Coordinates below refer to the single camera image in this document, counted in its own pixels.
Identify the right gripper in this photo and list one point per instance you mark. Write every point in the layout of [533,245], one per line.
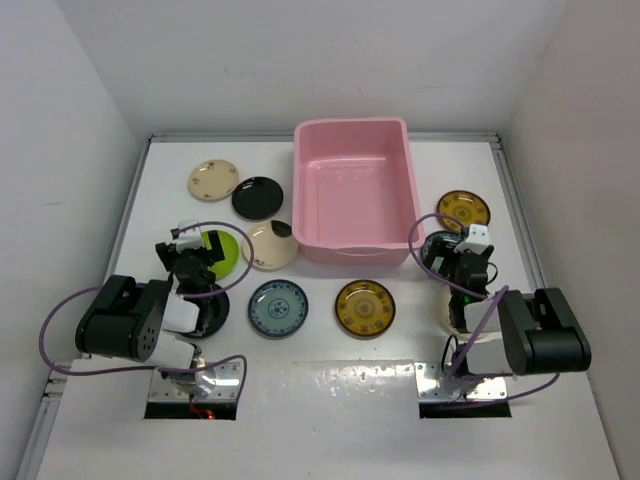
[436,251]

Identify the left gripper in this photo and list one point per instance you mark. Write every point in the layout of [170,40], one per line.
[169,253]

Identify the blue floral plate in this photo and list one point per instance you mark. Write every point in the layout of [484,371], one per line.
[438,245]
[278,308]

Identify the lime green plate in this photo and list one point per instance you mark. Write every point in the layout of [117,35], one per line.
[231,248]

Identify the yellow patterned plate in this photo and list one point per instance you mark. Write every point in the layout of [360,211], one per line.
[461,206]
[365,308]

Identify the cream floral plate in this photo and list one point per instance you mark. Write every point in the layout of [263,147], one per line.
[213,180]

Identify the cream plate with black patch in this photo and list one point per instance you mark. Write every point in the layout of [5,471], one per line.
[273,243]

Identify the black glossy plate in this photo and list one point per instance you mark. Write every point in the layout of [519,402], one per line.
[257,198]

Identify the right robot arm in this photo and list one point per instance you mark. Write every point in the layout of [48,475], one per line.
[505,333]

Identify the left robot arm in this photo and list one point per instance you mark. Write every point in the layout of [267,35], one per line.
[154,322]

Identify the pink plastic bin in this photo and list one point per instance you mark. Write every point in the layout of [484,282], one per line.
[355,200]

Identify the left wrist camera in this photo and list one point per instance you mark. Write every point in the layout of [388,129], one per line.
[187,235]

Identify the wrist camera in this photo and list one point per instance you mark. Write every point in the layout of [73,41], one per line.
[476,241]
[187,235]

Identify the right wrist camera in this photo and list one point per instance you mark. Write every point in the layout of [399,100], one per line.
[476,241]

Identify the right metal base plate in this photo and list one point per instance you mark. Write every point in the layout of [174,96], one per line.
[434,387]

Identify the metal base plate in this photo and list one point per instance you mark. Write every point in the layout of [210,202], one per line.
[215,385]
[434,387]

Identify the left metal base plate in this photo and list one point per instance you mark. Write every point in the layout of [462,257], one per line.
[215,385]

